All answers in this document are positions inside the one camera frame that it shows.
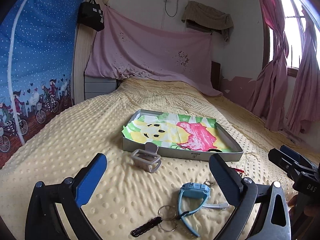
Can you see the grey hair claw clip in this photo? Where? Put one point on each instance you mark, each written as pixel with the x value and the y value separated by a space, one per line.
pixel 147 159

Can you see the grey metal tray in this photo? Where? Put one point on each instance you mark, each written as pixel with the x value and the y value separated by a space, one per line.
pixel 234 155

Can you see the colourful bear drawing paper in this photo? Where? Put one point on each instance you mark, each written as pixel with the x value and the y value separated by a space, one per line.
pixel 176 131

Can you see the pink sheet on headboard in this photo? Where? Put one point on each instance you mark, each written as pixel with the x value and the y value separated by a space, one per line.
pixel 125 48

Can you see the blue patterned wardrobe cover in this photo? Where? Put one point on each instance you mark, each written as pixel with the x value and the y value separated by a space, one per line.
pixel 37 47

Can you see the pink curtain left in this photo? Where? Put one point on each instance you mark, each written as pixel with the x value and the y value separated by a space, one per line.
pixel 267 99

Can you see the blue smart watch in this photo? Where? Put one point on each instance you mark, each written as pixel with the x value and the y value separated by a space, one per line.
pixel 194 191

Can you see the black key with rings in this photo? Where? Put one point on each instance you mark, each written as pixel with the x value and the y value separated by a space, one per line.
pixel 165 221

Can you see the black tote bag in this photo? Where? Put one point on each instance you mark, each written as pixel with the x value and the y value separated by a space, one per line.
pixel 91 15

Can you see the grey bedside drawer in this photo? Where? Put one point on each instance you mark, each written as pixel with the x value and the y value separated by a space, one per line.
pixel 96 86

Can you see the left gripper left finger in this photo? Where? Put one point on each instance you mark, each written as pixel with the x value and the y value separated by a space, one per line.
pixel 43 220

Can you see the pink curtain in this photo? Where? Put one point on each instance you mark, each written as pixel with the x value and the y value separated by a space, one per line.
pixel 267 99
pixel 304 106

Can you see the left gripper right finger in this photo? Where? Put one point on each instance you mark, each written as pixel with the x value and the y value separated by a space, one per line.
pixel 272 220

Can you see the white hair clip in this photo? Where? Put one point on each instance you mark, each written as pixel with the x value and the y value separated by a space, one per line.
pixel 220 206

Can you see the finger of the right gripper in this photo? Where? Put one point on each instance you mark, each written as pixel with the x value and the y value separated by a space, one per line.
pixel 304 161
pixel 282 161

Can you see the window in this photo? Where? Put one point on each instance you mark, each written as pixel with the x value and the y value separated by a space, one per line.
pixel 295 25

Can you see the wooden headboard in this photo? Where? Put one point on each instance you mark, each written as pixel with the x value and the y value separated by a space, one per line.
pixel 83 45

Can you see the pink curtain right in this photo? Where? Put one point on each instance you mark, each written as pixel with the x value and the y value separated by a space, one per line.
pixel 304 106

